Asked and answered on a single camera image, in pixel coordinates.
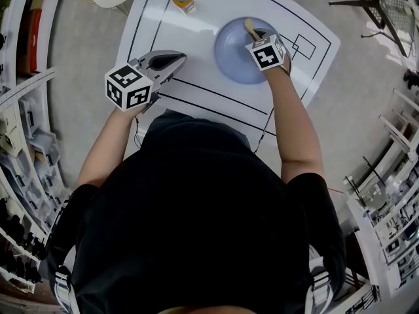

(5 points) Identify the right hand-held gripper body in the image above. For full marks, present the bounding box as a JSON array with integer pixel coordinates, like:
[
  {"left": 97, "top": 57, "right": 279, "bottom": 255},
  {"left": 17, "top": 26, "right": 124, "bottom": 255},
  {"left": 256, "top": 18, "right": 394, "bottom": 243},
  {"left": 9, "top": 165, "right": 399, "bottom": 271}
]
[{"left": 244, "top": 33, "right": 292, "bottom": 75}]

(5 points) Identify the person's black shirt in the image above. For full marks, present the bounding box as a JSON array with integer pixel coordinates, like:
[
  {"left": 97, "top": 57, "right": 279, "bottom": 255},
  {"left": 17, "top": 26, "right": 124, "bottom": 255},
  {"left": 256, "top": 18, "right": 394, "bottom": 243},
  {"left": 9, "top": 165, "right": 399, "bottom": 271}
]
[{"left": 47, "top": 109, "right": 348, "bottom": 314}]

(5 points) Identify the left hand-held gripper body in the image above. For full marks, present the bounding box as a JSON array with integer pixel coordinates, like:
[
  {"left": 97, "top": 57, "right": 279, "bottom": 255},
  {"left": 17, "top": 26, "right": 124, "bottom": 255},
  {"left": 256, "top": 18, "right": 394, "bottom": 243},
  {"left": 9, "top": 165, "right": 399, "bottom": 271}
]
[{"left": 104, "top": 57, "right": 164, "bottom": 114}]

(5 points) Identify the white shelf rack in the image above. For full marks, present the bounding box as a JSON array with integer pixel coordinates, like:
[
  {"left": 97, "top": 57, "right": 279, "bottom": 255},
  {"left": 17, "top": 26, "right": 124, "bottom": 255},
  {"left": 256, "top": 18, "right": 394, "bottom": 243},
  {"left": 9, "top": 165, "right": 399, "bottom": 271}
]
[{"left": 0, "top": 0, "right": 71, "bottom": 294}]

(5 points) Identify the black lattice table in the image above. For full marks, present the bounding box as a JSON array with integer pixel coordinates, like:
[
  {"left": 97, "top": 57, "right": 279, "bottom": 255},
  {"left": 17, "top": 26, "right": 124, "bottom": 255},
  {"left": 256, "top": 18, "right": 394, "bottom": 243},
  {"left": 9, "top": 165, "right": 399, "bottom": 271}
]
[{"left": 329, "top": 0, "right": 419, "bottom": 58}]

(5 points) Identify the yellow sponge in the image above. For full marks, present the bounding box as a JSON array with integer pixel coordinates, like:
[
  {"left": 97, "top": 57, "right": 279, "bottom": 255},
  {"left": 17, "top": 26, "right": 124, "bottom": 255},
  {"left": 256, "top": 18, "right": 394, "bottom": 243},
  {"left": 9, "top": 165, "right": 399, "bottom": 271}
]
[{"left": 244, "top": 18, "right": 263, "bottom": 41}]

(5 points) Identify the person's right forearm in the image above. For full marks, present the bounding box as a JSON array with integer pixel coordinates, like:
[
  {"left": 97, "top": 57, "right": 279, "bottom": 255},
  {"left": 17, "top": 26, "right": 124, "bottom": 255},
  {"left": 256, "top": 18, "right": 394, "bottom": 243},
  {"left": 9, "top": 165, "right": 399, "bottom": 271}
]
[{"left": 265, "top": 64, "right": 325, "bottom": 184}]

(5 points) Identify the big blue plate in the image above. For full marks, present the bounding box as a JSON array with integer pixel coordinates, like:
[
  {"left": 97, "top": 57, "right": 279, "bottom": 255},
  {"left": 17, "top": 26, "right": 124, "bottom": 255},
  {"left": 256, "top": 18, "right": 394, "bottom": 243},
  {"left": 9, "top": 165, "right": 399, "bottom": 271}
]
[{"left": 214, "top": 17, "right": 292, "bottom": 85}]

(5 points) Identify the row of black caps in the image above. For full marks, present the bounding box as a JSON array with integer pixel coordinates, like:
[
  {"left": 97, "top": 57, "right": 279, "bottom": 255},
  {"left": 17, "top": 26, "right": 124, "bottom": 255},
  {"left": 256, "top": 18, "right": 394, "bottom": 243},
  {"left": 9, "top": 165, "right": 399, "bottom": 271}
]
[{"left": 0, "top": 196, "right": 43, "bottom": 284}]

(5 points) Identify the person's left forearm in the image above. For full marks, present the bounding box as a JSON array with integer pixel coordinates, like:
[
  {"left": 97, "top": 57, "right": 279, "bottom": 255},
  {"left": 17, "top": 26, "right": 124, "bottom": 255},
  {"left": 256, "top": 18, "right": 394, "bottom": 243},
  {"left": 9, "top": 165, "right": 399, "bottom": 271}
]
[{"left": 77, "top": 105, "right": 147, "bottom": 189}]

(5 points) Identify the white metal rack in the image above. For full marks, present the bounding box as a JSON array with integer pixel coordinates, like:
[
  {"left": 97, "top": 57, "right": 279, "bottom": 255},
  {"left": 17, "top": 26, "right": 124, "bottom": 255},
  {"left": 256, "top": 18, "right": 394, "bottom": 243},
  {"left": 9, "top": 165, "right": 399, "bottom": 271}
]
[{"left": 342, "top": 88, "right": 419, "bottom": 310}]

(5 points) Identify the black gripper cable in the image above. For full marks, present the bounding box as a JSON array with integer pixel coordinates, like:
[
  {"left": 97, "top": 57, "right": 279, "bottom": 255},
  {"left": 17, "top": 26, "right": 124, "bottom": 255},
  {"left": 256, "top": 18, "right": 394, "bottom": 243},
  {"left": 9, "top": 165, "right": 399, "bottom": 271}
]
[
  {"left": 251, "top": 108, "right": 276, "bottom": 153},
  {"left": 132, "top": 114, "right": 145, "bottom": 150}
]

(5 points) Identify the red cardboard box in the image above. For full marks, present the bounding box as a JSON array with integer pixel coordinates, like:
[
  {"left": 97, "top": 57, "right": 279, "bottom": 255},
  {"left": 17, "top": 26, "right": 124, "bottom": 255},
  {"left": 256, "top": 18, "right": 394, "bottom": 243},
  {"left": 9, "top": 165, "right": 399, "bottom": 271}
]
[{"left": 18, "top": 0, "right": 43, "bottom": 75}]

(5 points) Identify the yellow liquid bottle black cap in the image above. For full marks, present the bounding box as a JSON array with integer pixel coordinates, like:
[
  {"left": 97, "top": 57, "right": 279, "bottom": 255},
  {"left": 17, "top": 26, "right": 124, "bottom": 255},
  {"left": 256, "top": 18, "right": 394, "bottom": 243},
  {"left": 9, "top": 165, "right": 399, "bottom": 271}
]
[{"left": 172, "top": 0, "right": 196, "bottom": 15}]

